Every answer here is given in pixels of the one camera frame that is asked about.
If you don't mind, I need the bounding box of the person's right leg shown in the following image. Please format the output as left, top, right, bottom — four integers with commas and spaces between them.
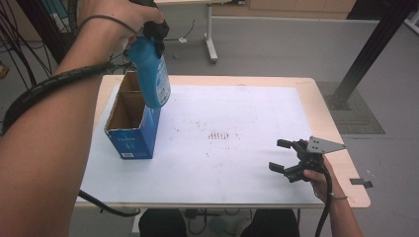
240, 209, 300, 237

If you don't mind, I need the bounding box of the black tape strip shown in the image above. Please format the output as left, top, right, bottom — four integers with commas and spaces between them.
349, 178, 374, 190

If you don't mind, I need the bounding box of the grey floor mat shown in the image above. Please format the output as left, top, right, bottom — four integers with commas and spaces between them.
315, 81, 386, 135

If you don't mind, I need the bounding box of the person's left hand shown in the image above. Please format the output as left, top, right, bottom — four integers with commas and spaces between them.
78, 0, 165, 45

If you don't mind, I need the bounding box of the person's right hand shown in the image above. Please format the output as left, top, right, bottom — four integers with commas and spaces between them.
302, 156, 347, 200

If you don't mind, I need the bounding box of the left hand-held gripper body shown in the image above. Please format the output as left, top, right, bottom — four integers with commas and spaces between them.
129, 0, 158, 8

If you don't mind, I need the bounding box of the white table mat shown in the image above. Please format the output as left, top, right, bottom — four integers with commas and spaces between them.
77, 84, 325, 205

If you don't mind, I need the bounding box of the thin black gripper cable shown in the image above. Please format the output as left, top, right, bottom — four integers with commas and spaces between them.
314, 166, 334, 237

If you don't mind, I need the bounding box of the tangle of black cables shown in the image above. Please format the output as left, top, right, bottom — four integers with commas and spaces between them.
0, 0, 43, 90

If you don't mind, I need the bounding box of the person's left leg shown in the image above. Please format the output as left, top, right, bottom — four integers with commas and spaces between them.
137, 208, 189, 237

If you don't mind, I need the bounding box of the blue cardboard box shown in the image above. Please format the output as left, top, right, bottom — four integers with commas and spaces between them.
104, 70, 162, 160

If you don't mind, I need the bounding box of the small brown box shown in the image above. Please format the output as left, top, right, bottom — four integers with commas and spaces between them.
0, 60, 10, 80

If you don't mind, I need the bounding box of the blue bottle white cap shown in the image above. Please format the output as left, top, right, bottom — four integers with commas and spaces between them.
127, 35, 172, 110

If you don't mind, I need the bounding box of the white desk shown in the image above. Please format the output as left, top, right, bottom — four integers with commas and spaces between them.
154, 0, 246, 65

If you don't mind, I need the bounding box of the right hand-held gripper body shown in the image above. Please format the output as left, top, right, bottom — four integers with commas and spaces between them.
284, 135, 347, 184

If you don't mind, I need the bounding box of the black metal post with base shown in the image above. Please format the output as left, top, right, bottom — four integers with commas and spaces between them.
330, 0, 419, 112

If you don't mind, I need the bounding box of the white plug with black cable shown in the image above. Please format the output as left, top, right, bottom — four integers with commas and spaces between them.
164, 19, 196, 44

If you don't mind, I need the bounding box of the person's leg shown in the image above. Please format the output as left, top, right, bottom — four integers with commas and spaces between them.
137, 208, 189, 237
240, 209, 300, 237

